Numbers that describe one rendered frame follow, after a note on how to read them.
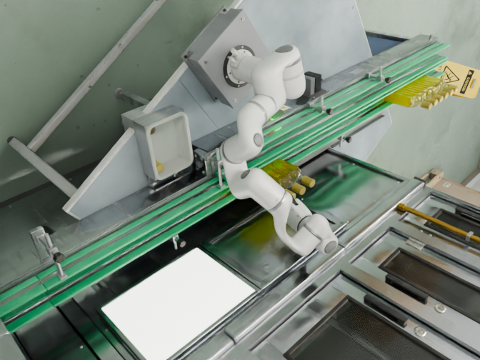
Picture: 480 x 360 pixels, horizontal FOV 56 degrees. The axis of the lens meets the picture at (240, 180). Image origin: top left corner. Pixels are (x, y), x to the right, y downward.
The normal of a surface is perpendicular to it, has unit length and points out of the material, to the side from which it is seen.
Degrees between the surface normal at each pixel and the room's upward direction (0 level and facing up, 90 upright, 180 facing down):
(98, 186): 0
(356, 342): 90
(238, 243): 90
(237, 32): 5
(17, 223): 90
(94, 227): 90
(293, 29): 0
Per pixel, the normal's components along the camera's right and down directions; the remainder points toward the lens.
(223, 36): 0.62, 0.36
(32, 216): -0.07, -0.84
